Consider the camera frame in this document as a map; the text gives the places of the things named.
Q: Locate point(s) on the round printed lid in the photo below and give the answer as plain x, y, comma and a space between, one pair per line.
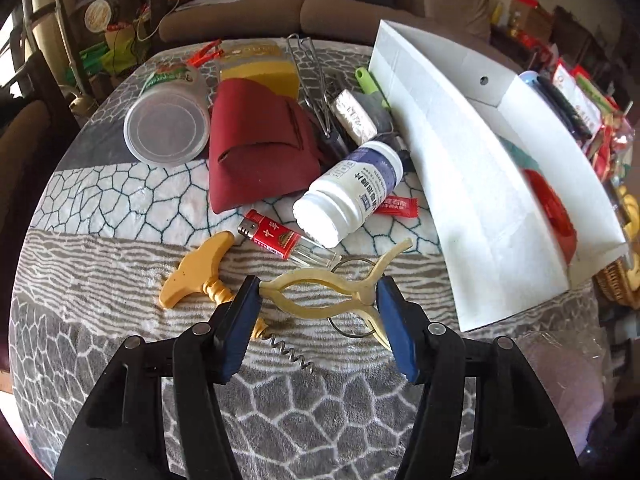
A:
100, 14

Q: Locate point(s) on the pale purple cushion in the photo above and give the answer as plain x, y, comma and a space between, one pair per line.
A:
565, 390

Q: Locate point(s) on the yellow sponge pack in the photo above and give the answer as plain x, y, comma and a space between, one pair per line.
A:
260, 70

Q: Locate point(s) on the red label clear lighter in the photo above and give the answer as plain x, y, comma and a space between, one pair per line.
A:
267, 235

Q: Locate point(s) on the silver foil block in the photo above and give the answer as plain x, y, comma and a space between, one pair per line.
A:
352, 115

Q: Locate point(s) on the small red sachet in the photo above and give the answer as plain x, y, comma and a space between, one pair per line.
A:
397, 206

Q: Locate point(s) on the yellow bottle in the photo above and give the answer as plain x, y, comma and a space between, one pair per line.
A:
497, 14

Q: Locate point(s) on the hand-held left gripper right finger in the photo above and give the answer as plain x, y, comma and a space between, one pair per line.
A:
396, 331

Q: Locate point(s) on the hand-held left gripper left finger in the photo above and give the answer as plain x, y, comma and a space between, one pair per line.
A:
239, 331

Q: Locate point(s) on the wicker basket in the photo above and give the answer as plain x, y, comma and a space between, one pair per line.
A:
615, 280

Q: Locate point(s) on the clear plastic lidded tub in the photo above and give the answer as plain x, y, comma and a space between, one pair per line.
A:
165, 130

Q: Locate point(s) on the wooden chair brown seat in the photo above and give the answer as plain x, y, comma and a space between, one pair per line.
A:
25, 130

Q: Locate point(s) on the brown sofa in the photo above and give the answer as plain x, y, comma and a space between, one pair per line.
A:
350, 15

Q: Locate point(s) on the white cardboard box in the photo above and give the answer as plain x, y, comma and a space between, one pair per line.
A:
450, 160

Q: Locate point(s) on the bunch of bananas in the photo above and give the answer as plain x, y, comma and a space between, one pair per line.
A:
631, 210

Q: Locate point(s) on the dark red pouch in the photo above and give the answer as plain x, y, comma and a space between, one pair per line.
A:
250, 160

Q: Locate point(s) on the pile of snack packets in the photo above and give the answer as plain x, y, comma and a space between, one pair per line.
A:
590, 105

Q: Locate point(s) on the red gift box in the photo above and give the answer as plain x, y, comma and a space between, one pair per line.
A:
525, 15

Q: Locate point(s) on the black oblong object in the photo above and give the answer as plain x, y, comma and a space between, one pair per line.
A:
565, 105

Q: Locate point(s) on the cream plastic clothes clip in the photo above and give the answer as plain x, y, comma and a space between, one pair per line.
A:
364, 294

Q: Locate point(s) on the green plastic bag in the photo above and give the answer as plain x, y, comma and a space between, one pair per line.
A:
115, 55

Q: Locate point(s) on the white pill bottle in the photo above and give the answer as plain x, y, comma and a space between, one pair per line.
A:
345, 190

